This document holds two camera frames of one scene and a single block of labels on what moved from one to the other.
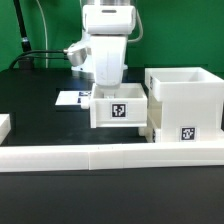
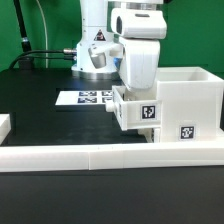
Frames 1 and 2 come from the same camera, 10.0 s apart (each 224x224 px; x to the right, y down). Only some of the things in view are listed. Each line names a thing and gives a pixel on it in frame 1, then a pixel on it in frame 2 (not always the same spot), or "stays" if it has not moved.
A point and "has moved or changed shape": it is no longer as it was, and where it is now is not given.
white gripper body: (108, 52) -> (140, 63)
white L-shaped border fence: (30, 157) stays
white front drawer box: (151, 134) stays
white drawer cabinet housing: (190, 101) stays
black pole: (25, 44) stays
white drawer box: (128, 107) has moved or changed shape
